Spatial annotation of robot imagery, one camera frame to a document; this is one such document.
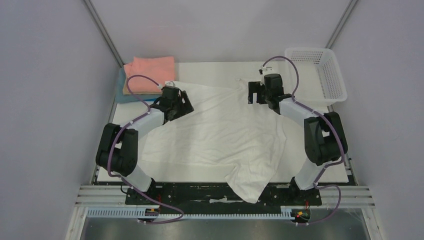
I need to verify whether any white t shirt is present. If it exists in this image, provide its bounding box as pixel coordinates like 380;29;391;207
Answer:
138;80;287;204

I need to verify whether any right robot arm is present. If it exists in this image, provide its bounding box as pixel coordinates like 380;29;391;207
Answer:
247;73;348;204

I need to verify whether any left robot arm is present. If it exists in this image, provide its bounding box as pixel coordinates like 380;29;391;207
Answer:
95;86;194;204

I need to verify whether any folded pink t shirt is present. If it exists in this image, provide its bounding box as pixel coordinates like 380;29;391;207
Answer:
123;56;176;95

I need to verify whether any white plastic basket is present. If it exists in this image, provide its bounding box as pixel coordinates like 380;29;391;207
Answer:
283;47;348;107

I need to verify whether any folded blue t shirt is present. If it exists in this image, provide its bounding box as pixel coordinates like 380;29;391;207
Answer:
115;68;161;104

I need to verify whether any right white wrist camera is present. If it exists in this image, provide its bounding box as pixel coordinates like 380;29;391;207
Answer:
258;66;274;76

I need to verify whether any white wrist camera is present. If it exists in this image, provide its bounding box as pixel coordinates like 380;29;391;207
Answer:
258;66;274;76
157;81;176;89

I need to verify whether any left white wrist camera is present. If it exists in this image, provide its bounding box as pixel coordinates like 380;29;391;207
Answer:
157;81;176;89

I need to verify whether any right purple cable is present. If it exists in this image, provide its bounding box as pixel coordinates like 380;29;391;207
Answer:
261;55;346;226

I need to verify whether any purple cable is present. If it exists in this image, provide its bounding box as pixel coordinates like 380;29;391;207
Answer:
261;55;346;226
106;74;185;225

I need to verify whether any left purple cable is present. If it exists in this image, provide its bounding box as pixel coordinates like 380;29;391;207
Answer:
106;74;185;225

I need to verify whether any aluminium frame rail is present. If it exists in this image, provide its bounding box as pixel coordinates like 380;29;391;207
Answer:
75;185;376;210

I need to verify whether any white slotted cable duct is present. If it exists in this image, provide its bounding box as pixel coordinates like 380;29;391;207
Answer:
86;207;295;221

